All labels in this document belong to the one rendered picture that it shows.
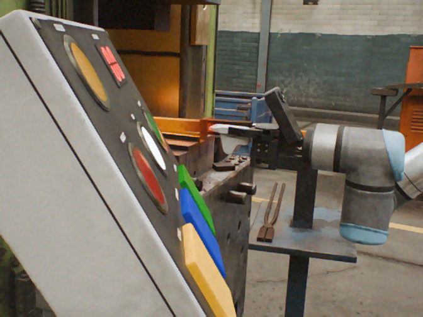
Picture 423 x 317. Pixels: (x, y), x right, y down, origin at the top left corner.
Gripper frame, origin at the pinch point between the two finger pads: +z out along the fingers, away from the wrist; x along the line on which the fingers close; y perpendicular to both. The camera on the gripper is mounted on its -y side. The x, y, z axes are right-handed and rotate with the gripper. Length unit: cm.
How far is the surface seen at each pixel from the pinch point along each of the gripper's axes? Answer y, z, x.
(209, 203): 13.5, -3.2, -10.9
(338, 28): -57, 57, 765
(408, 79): 2, -47, 349
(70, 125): -11, -16, -72
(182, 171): -1.4, -11.3, -44.4
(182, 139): 3.4, 6.5, -2.7
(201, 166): 9.5, 2.9, 0.1
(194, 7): -25.2, 16.2, 24.4
